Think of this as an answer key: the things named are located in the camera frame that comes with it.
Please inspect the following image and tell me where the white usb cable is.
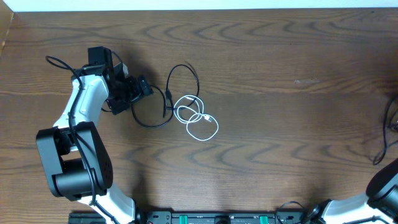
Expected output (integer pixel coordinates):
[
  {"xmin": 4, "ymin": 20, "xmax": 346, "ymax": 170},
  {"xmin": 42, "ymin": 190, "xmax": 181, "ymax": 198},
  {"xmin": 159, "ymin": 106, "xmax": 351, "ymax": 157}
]
[{"xmin": 172, "ymin": 94, "xmax": 220, "ymax": 142}]

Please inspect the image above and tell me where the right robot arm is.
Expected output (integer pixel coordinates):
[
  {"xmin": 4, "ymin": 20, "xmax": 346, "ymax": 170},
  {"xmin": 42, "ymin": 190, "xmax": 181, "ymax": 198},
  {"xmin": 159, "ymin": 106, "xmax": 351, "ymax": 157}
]
[{"xmin": 302, "ymin": 160, "xmax": 397, "ymax": 224}]

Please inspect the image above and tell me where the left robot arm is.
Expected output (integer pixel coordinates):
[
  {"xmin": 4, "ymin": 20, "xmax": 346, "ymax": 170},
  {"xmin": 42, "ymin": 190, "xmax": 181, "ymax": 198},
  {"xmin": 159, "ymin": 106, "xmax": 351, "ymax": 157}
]
[{"xmin": 36, "ymin": 46, "xmax": 153, "ymax": 223}]

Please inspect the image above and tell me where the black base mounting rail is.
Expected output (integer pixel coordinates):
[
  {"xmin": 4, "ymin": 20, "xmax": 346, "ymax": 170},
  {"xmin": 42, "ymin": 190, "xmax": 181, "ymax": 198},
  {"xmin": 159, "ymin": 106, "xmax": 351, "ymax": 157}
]
[{"xmin": 67, "ymin": 210, "xmax": 312, "ymax": 224}]

